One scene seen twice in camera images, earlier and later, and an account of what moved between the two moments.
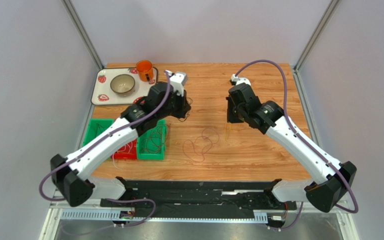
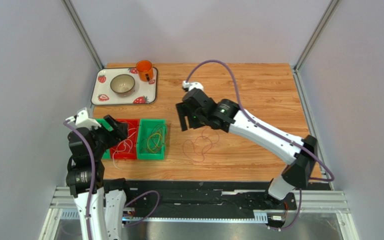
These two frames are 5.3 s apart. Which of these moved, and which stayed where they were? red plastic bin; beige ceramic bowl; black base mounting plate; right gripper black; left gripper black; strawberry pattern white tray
Moved: right gripper black; left gripper black
Stayed: strawberry pattern white tray; beige ceramic bowl; red plastic bin; black base mounting plate
